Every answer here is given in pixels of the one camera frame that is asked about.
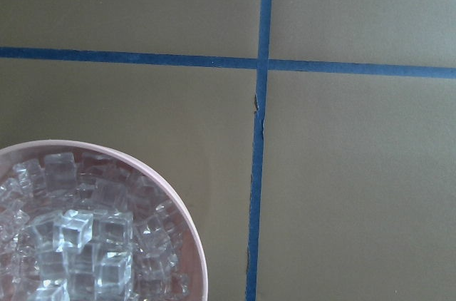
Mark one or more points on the clear ice cubes pile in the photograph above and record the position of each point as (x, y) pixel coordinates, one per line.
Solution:
(85, 227)

